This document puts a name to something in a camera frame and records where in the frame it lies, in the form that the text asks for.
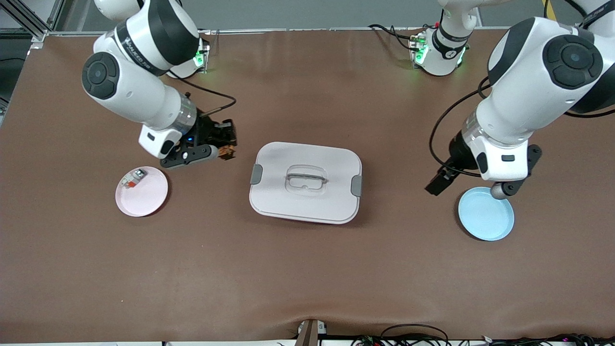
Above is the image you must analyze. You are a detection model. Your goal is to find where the black cable bundle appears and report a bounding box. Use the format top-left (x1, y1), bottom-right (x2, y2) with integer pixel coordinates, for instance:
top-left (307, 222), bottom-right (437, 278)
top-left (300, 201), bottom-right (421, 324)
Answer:
top-left (351, 324), bottom-right (615, 346)

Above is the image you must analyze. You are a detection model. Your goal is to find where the light blue round plate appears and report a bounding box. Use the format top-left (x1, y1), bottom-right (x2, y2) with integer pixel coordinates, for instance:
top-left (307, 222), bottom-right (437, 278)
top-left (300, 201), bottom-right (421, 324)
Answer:
top-left (458, 187), bottom-right (515, 241)

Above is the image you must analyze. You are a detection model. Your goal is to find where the white lidded storage box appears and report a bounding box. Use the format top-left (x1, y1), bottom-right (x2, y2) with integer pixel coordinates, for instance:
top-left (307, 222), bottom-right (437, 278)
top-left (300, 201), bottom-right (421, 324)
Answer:
top-left (249, 141), bottom-right (363, 225)

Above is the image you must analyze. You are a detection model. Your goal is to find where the brown table mat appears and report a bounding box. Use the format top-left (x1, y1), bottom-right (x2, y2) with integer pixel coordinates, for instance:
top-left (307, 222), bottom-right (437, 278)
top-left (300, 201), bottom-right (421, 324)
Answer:
top-left (0, 29), bottom-right (615, 343)

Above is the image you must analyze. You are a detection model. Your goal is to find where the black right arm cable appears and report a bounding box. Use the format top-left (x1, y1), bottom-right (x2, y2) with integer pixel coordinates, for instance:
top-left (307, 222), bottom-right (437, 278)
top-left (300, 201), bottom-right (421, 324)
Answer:
top-left (168, 71), bottom-right (237, 119)

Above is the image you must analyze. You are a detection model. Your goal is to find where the aluminium frame profile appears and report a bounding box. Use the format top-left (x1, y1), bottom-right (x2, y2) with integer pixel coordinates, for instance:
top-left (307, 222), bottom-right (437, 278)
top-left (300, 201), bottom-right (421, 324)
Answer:
top-left (0, 0), bottom-right (65, 43)

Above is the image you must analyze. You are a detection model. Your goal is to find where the small white silver object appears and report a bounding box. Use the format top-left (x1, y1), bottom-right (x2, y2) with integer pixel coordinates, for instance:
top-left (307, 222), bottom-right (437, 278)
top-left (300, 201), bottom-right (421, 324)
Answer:
top-left (120, 169), bottom-right (147, 189)

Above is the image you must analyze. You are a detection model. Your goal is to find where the black base cable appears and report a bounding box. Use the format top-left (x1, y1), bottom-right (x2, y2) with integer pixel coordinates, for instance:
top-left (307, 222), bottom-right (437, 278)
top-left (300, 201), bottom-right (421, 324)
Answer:
top-left (369, 23), bottom-right (423, 51)

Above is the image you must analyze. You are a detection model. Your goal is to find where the pink round plate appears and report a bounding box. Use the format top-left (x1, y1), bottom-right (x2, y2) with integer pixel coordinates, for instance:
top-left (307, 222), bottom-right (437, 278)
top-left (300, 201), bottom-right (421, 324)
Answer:
top-left (115, 166), bottom-right (169, 217)

